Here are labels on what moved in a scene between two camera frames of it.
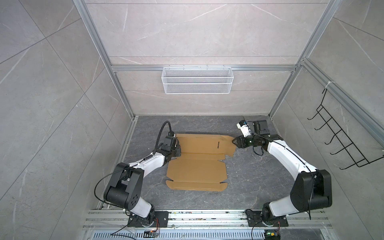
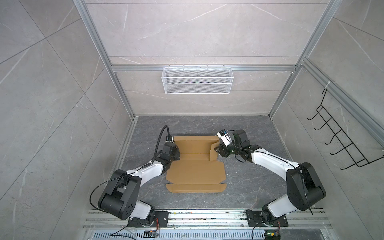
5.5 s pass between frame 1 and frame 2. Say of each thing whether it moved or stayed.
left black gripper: stayed
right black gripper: moved
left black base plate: stayed
